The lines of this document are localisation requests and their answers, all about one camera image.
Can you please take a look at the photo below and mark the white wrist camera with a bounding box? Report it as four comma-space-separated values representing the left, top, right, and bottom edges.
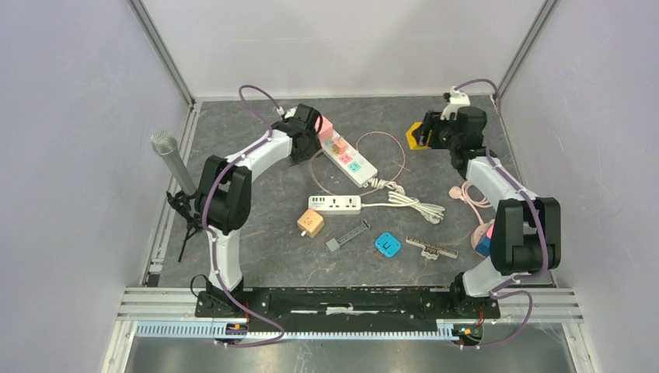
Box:
441, 86, 470, 120
275, 106, 298, 120

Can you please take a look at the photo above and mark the blue plug adapter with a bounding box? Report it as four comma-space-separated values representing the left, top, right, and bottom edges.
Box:
374, 232, 402, 258

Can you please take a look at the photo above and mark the pink thin cable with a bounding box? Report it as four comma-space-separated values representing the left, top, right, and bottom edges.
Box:
308, 131, 408, 197

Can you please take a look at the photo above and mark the aluminium front rail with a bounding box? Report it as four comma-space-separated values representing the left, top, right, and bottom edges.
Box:
118, 286, 584, 342

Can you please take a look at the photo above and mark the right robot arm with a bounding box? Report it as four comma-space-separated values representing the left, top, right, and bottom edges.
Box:
409, 106, 562, 317

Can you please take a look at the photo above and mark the small white power strip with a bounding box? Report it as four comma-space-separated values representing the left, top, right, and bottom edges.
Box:
308, 195, 362, 215

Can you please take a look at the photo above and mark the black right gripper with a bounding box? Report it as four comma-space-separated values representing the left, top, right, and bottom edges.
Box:
413, 111, 461, 152

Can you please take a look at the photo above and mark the pink cube plug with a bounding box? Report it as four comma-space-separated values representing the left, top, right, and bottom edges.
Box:
315, 116, 334, 145

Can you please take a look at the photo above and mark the coiled pink charging cable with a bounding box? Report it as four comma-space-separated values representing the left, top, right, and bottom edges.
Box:
448, 180, 495, 211

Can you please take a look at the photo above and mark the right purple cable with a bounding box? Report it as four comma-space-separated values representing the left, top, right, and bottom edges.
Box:
452, 78, 549, 351

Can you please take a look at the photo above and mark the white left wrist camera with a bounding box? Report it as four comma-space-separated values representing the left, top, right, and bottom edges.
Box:
275, 106, 298, 120

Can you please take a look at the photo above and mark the white power strip cable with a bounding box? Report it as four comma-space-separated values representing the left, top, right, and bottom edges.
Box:
361, 177, 446, 225

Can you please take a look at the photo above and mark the pink and blue block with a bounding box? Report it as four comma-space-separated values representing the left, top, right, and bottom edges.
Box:
484, 221, 494, 240

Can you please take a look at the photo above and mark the pink round socket base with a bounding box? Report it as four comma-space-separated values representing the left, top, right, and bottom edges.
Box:
470, 223, 490, 249

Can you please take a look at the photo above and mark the long white power strip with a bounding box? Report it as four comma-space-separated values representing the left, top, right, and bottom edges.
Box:
321, 141, 378, 187

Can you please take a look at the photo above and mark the beige toothed ruler piece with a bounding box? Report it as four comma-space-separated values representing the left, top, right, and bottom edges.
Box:
405, 236, 459, 260

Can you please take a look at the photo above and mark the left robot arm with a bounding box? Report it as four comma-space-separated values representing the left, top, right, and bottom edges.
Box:
196, 104, 330, 317

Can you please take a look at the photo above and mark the small orange plug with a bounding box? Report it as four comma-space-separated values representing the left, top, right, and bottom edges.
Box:
332, 137, 347, 155

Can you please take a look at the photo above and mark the yellow cube plug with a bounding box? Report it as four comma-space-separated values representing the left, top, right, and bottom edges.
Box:
406, 122, 429, 151

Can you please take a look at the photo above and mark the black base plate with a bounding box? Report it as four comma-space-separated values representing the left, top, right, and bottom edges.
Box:
195, 286, 500, 333

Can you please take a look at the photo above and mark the silver microphone on stand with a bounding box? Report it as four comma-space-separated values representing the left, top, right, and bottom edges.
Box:
151, 131, 203, 263

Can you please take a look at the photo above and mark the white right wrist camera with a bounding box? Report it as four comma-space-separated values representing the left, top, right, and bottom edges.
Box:
441, 86, 470, 120

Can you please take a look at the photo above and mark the dark blue cube socket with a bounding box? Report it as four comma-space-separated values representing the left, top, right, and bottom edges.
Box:
474, 236, 491, 257

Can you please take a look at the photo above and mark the beige dragon plug adapter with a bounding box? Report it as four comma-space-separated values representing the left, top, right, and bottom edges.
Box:
297, 209, 325, 239

